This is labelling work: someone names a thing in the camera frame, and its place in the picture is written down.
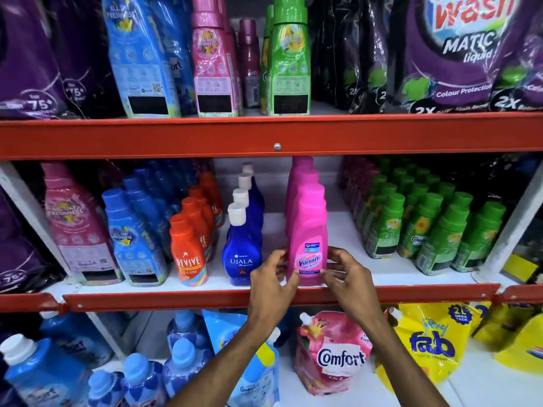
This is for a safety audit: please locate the bright pink stain remover bottle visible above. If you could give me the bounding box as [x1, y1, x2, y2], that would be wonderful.
[286, 169, 320, 233]
[286, 183, 328, 287]
[285, 156, 314, 217]

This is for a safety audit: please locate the yellow detergent pouch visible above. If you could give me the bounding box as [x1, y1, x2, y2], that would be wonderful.
[374, 302, 483, 395]
[472, 302, 543, 353]
[493, 313, 543, 376]

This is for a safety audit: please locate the pink softener refill pouch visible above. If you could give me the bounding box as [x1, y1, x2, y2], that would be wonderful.
[294, 311, 374, 397]

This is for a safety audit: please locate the person's left hand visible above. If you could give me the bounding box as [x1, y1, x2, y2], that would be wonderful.
[249, 249, 301, 332]

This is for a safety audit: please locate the red metal shelf beam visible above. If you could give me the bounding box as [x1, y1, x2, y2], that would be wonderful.
[0, 111, 543, 162]
[0, 283, 543, 315]

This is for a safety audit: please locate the large green softener bottle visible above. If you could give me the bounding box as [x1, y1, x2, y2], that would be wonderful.
[268, 0, 311, 117]
[259, 4, 275, 116]

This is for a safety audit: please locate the row of blue softener bottles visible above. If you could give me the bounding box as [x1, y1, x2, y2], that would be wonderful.
[101, 159, 200, 288]

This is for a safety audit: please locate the light blue softener bottle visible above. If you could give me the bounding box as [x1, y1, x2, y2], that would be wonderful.
[120, 353, 169, 407]
[162, 337, 214, 399]
[87, 369, 128, 407]
[166, 309, 209, 353]

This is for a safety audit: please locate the large blue detergent jug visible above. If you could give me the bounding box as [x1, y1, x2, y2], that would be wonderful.
[39, 311, 114, 370]

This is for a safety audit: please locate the person's right hand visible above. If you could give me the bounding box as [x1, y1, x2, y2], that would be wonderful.
[321, 247, 385, 332]

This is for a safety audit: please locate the dark blue bottle white cap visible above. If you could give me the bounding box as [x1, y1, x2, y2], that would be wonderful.
[222, 203, 263, 287]
[242, 162, 266, 208]
[238, 173, 265, 217]
[232, 188, 264, 242]

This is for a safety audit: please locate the row of black detergent pouches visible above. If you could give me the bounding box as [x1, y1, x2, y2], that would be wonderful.
[309, 0, 393, 115]

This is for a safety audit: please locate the person's left forearm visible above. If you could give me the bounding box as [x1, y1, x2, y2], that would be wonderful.
[167, 319, 275, 407]

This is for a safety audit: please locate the group of green softener bottles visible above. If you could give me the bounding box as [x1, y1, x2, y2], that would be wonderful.
[355, 157, 508, 277]

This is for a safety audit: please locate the large blue jug white cap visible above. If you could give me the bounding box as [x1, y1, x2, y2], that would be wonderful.
[0, 333, 92, 407]

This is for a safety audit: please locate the maroon softener bottle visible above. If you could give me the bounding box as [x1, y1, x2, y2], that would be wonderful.
[238, 18, 261, 109]

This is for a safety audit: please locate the person's right forearm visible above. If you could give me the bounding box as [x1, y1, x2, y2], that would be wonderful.
[365, 313, 450, 407]

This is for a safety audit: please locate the large pink softener bottle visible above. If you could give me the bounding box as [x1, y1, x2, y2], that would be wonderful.
[191, 0, 238, 118]
[218, 0, 244, 116]
[41, 162, 124, 287]

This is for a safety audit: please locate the blue softener refill pouch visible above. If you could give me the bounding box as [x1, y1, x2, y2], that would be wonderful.
[202, 309, 281, 407]

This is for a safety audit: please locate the white metal shelf brace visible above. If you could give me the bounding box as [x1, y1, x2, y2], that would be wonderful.
[472, 163, 543, 285]
[0, 161, 72, 277]
[85, 312, 129, 361]

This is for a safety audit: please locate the large blue softener bottle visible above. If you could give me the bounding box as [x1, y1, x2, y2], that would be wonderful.
[148, 0, 198, 117]
[101, 0, 182, 119]

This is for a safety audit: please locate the large purple liquid detergent pouch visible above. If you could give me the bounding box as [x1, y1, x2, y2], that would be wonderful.
[489, 19, 543, 112]
[385, 0, 541, 114]

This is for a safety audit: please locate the yellow packet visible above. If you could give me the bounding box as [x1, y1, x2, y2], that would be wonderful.
[502, 253, 540, 285]

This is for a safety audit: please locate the orange starch bottle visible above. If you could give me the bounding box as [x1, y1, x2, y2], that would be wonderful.
[169, 214, 209, 288]
[188, 186, 218, 242]
[181, 197, 215, 262]
[199, 172, 225, 228]

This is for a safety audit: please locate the row of maroon softener bottles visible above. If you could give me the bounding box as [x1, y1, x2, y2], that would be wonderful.
[337, 156, 382, 218]

